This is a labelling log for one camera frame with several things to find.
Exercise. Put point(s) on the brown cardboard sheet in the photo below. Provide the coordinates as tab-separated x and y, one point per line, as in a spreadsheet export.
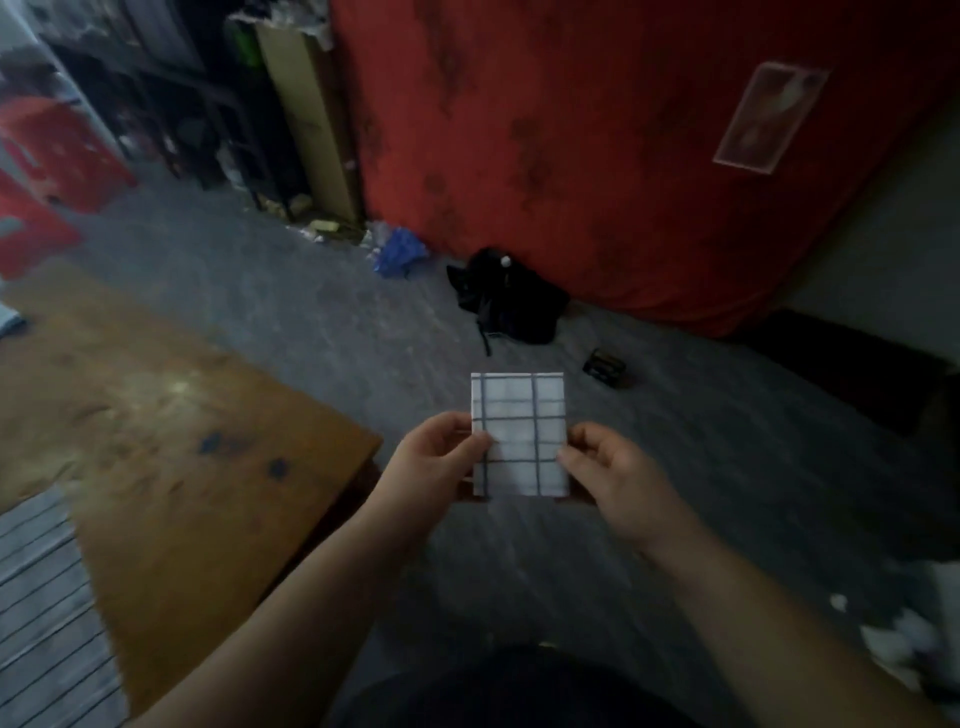
311	112

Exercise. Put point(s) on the pile of packaging scraps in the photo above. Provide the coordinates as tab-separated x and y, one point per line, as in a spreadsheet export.
319	226

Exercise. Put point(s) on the person's left hand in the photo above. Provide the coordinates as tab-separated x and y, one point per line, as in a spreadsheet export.
427	480

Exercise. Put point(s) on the black backpack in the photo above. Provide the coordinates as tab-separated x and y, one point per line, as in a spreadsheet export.
517	300

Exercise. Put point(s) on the pale rectangular picture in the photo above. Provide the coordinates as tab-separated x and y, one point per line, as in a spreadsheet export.
769	116

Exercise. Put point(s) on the person's right hand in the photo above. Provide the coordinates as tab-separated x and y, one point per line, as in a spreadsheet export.
630	495

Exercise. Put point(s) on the white paper scraps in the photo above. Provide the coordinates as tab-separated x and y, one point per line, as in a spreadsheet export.
915	630

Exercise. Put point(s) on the person's right forearm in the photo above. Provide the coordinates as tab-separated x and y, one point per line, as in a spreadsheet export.
780	652

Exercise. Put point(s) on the red plastic stool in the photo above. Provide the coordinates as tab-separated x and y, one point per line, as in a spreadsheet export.
67	150
30	225

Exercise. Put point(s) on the person's left forearm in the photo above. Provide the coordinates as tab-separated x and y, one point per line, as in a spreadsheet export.
277	637

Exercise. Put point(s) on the blue plastic bag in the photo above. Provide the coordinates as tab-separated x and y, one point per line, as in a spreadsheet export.
401	251

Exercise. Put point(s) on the small black floor object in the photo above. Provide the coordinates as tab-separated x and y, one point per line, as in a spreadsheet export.
604	367

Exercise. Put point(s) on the dark shelf unit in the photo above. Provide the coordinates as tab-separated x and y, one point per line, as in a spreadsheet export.
187	90

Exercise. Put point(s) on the person's black top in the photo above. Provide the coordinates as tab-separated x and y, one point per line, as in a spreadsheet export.
517	694

